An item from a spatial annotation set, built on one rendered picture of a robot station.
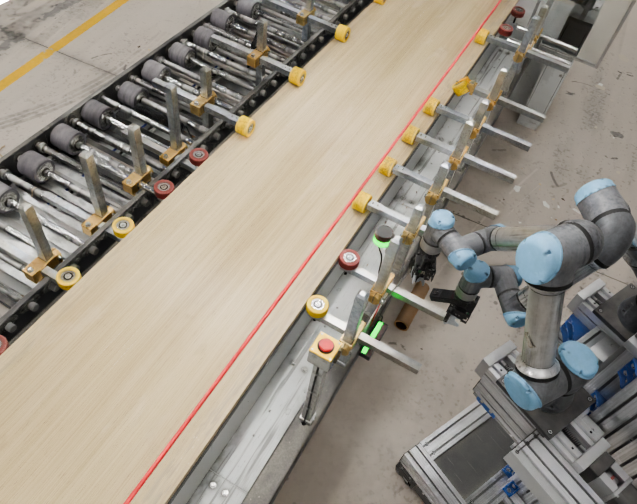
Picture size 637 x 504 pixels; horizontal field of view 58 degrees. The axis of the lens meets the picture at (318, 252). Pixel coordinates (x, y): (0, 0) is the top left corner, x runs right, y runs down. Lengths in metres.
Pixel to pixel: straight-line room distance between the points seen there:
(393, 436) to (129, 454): 1.42
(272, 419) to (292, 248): 0.63
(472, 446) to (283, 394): 0.95
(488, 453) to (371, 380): 0.65
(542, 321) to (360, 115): 1.54
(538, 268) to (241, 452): 1.19
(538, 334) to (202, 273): 1.15
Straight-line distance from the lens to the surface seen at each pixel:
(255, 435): 2.14
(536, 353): 1.64
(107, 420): 1.90
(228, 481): 2.10
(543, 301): 1.54
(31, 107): 4.34
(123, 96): 2.97
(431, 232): 1.84
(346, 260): 2.19
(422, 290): 3.22
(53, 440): 1.91
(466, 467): 2.70
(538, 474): 1.96
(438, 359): 3.12
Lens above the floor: 2.63
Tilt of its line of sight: 52 degrees down
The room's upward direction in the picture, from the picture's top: 11 degrees clockwise
